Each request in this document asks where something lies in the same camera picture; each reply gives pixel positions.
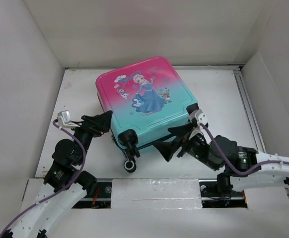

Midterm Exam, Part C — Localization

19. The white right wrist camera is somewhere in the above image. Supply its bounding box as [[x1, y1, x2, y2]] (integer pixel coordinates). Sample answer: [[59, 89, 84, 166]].
[[189, 109, 209, 127]]

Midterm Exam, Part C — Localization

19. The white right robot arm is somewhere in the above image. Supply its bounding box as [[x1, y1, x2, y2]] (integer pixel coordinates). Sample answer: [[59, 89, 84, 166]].
[[153, 123, 289, 196]]

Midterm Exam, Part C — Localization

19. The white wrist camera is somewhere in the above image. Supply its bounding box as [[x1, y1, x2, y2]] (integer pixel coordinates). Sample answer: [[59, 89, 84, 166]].
[[189, 109, 209, 127], [57, 111, 72, 126]]

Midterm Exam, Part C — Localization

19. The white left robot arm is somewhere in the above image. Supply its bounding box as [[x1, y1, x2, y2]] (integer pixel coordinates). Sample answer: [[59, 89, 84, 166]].
[[0, 111, 113, 238]]

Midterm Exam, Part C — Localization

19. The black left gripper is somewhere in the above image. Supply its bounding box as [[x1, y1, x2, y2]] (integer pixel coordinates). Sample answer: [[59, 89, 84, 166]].
[[69, 110, 113, 164]]

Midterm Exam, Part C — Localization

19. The pink teal kids suitcase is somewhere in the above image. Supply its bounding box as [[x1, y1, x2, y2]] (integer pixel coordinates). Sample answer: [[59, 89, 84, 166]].
[[95, 56, 199, 173]]

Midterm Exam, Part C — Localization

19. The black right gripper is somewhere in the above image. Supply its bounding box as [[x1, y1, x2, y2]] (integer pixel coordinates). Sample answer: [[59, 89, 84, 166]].
[[151, 122, 218, 171]]

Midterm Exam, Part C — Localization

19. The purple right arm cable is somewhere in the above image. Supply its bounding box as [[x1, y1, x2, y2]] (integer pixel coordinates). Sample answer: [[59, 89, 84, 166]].
[[200, 122, 289, 177]]

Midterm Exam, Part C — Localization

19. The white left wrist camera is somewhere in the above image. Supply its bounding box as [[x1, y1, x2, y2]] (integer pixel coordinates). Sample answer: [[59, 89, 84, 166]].
[[57, 111, 72, 126]]

